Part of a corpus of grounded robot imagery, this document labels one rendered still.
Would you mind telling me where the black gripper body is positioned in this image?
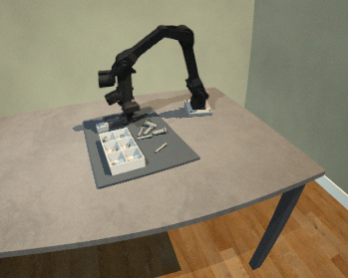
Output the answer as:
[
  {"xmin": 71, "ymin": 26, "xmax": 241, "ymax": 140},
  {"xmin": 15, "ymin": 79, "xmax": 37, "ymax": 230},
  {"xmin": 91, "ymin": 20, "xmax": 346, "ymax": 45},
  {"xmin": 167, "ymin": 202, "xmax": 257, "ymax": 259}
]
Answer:
[{"xmin": 118, "ymin": 85, "xmax": 140, "ymax": 114}]

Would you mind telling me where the white clevis pin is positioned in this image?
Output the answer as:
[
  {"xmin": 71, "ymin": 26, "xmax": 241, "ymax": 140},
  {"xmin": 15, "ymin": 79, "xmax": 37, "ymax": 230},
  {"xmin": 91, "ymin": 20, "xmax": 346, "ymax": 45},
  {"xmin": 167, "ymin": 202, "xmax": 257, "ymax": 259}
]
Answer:
[{"xmin": 144, "ymin": 126, "xmax": 153, "ymax": 135}]

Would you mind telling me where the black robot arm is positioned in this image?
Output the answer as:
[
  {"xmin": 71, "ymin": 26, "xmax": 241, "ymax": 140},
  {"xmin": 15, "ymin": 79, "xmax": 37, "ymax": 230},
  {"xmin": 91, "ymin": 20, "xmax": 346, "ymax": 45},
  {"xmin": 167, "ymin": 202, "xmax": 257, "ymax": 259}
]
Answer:
[{"xmin": 98, "ymin": 25, "xmax": 209, "ymax": 110}]

